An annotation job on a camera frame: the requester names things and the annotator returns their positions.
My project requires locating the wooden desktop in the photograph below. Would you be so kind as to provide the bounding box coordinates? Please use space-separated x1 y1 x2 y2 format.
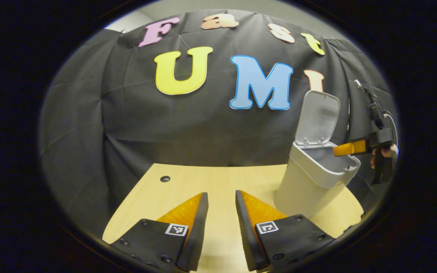
102 163 364 273

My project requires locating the grey cable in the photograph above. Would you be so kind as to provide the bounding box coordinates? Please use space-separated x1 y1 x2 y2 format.
382 110 398 141

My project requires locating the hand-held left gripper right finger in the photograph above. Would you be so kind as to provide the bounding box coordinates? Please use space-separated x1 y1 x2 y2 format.
235 190 335 272

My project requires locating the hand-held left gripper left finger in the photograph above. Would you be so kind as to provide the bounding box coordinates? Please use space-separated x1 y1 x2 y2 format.
110 191 209 272

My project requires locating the white desktop garbage bin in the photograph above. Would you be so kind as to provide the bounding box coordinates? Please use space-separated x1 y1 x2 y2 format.
273 90 362 219

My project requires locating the black backdrop cloth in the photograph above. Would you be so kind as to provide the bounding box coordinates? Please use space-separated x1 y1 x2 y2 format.
39 9 396 236

